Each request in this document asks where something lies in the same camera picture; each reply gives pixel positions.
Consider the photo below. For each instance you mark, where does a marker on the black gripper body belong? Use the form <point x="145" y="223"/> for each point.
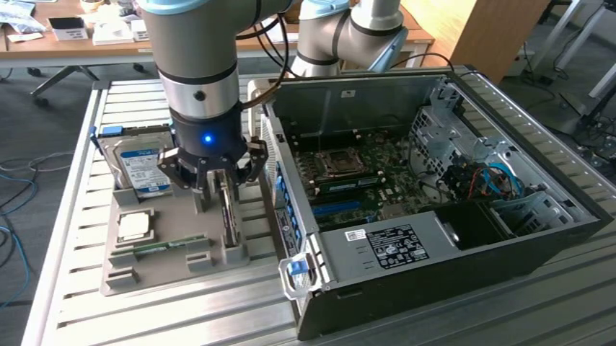
<point x="207" y="144"/>

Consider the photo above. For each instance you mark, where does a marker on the graphics card with metal bracket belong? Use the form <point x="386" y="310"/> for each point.
<point x="229" y="223"/>

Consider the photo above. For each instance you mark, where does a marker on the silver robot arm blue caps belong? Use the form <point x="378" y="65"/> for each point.
<point x="192" y="54"/>

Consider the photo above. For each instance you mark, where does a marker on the thin socket locking lever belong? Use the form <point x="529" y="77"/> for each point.
<point x="320" y="142"/>

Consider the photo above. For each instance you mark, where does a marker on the hard disk in blue caddy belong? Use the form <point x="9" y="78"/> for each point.
<point x="135" y="173"/>

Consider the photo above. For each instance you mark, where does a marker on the silver CPU chip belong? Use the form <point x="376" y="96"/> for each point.
<point x="133" y="225"/>

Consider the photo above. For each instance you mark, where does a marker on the metal CPU socket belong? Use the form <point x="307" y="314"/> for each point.
<point x="336" y="162"/>

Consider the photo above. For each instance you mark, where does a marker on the black RAM slot bank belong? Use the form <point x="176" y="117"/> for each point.
<point x="331" y="137"/>
<point x="364" y="180"/>

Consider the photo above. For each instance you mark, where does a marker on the blue expansion slot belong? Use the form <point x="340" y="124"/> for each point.
<point x="336" y="208"/>

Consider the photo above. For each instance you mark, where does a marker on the grey parts rack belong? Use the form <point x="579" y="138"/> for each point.
<point x="163" y="266"/>

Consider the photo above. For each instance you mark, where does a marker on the white barcode sticker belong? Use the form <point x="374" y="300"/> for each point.
<point x="347" y="94"/>

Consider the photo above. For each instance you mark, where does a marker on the blue case release latch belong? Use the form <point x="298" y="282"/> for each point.
<point x="295" y="268"/>

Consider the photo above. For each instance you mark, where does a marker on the green motherboard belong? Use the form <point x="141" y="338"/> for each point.
<point x="399" y="194"/>

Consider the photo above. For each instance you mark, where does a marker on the silver chipset heatsink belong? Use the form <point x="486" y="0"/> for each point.
<point x="394" y="213"/>

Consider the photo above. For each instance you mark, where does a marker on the small white box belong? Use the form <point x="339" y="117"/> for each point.
<point x="137" y="32"/>

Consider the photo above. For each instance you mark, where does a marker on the grey power supply unit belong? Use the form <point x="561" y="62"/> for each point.
<point x="351" y="259"/>

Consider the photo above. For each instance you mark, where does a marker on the white box stack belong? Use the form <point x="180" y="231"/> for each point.
<point x="112" y="37"/>

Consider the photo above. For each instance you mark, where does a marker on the grey wheeled desk leg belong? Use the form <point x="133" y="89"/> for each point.
<point x="57" y="77"/>

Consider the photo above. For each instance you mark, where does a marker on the perforated silver drive cage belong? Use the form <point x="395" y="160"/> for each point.
<point x="433" y="144"/>

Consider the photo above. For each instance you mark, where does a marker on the white box black top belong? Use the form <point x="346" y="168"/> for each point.
<point x="66" y="34"/>

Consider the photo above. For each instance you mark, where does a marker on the beige bowl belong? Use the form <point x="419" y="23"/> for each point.
<point x="90" y="4"/>

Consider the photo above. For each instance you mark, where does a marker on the white paper card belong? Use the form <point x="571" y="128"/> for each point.
<point x="24" y="37"/>

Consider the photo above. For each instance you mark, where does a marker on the black open PC case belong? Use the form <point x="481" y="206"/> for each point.
<point x="433" y="288"/>

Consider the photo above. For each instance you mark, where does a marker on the clear plastic bag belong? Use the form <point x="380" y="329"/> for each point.
<point x="18" y="21"/>

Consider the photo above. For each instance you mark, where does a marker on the wooden cabinet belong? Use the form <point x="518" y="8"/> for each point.
<point x="481" y="32"/>

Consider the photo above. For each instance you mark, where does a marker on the silver disk bay bracket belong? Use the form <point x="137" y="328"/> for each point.
<point x="533" y="216"/>

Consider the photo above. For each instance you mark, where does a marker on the white table frame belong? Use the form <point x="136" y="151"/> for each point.
<point x="553" y="36"/>

